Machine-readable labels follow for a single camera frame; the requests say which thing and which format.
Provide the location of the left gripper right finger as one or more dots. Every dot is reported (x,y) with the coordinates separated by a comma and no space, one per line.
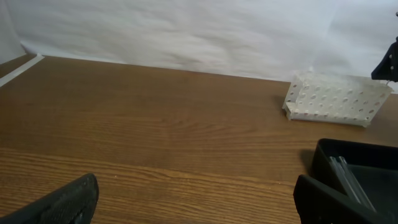
(326,208)

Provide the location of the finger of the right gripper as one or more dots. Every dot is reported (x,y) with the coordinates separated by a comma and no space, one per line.
(390,68)

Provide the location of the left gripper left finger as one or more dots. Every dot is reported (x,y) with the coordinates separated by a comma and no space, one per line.
(62,205)

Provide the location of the clear test tube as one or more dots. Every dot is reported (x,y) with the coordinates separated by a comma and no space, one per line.
(343,177)
(357,183)

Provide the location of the white test tube rack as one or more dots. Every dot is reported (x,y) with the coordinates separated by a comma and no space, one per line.
(335,102)

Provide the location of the black tray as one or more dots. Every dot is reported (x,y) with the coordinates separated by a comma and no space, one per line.
(357,149)

